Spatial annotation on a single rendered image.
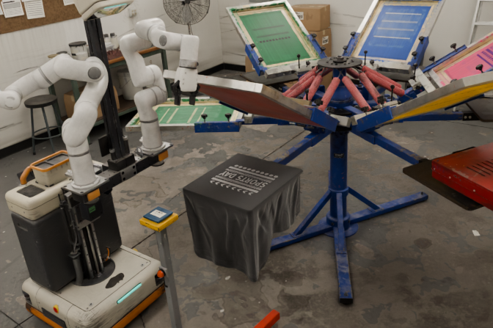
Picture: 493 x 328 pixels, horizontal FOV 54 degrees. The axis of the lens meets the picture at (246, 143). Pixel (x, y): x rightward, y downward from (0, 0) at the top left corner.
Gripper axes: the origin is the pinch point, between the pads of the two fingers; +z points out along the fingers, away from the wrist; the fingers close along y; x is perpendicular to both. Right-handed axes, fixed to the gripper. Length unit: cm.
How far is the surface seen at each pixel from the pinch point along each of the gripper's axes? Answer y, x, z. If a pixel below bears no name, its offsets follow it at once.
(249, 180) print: -50, 4, 41
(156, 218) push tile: 2, -10, 55
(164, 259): -6, -10, 78
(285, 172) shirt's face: -66, 16, 36
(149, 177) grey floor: -169, -195, 104
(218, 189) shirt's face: -35, -4, 46
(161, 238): -3, -10, 66
